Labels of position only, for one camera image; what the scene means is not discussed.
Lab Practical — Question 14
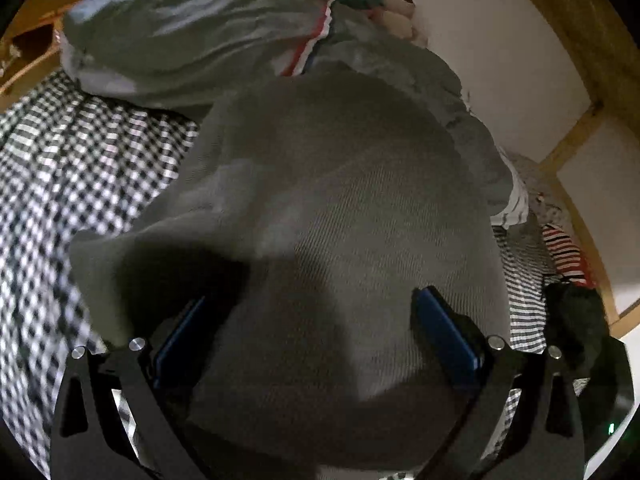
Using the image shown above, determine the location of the grey duvet with striped end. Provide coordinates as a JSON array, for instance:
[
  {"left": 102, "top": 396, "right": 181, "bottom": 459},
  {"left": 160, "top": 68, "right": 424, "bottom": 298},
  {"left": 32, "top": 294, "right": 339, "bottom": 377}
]
[{"left": 60, "top": 0, "right": 531, "bottom": 226}]

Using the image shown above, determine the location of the black white checkered bed sheet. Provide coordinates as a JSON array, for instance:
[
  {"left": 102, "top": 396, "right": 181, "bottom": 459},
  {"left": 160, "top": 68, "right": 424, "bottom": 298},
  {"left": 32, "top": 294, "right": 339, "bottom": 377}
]
[{"left": 0, "top": 67, "right": 556, "bottom": 480}]

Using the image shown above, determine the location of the grey sweatshirt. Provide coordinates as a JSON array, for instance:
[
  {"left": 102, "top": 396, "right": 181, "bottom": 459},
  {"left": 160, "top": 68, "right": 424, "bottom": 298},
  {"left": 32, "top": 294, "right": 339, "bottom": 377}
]
[{"left": 67, "top": 62, "right": 511, "bottom": 471}]

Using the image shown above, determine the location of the red black striped garment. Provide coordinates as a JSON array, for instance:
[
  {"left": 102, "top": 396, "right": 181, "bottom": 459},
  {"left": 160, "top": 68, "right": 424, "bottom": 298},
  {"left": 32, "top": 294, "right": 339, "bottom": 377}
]
[{"left": 542, "top": 225, "right": 598, "bottom": 288}]

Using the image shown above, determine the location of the wooden bed frame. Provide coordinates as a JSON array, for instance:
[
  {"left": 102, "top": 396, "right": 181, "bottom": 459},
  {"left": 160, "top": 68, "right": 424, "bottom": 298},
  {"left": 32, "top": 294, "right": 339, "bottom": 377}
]
[{"left": 0, "top": 0, "right": 628, "bottom": 333}]

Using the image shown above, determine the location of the grey patterned cloth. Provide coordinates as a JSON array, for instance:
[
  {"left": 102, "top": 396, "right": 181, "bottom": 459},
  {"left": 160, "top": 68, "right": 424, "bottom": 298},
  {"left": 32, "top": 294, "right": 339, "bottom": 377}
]
[{"left": 500, "top": 152, "right": 568, "bottom": 226}]

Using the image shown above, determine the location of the pink plush toy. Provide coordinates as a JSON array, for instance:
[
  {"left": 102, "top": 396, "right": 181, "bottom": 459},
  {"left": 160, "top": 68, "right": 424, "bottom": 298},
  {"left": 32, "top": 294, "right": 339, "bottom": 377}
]
[{"left": 372, "top": 0, "right": 431, "bottom": 48}]

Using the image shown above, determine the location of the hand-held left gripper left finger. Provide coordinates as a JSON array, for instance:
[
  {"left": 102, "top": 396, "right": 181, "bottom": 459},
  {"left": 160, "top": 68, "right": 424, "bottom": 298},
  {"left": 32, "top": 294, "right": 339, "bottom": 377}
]
[{"left": 50, "top": 295, "right": 211, "bottom": 480}]

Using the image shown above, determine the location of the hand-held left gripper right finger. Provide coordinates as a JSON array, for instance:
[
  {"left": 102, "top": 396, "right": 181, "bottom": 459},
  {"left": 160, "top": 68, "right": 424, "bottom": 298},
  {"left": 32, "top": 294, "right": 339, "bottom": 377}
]
[{"left": 410, "top": 286, "right": 586, "bottom": 480}]

